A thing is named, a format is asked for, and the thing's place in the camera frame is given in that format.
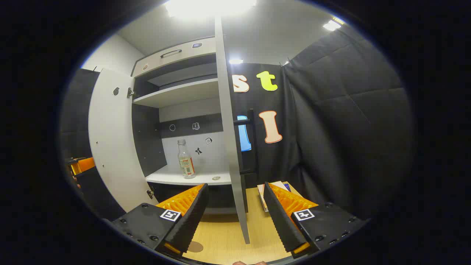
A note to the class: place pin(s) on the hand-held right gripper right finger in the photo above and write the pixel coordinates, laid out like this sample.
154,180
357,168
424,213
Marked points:
281,221

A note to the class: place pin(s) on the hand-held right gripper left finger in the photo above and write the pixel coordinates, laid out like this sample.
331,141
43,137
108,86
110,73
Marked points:
191,221

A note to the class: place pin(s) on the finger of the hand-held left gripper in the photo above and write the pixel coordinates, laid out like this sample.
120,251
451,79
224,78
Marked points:
86,164

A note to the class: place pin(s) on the brown round coaster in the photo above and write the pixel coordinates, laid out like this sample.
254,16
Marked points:
195,246

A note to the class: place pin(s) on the grey cabinet door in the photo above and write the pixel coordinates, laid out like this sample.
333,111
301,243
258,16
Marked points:
230,147
114,147

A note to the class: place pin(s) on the clear plastic bottle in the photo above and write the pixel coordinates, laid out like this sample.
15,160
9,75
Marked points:
186,162

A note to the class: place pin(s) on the grey cabinet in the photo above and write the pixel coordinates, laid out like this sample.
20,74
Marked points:
184,94

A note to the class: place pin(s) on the grey upper cabinet flap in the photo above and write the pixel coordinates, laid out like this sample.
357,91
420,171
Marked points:
176,59

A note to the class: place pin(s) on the blue book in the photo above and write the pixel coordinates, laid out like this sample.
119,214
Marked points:
287,187

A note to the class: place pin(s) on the beige book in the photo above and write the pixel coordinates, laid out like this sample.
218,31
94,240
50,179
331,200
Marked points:
260,193

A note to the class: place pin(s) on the small ceiling light panel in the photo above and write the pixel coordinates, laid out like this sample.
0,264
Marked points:
332,25
236,61

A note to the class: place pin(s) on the large ceiling light panel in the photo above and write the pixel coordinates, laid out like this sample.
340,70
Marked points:
209,7

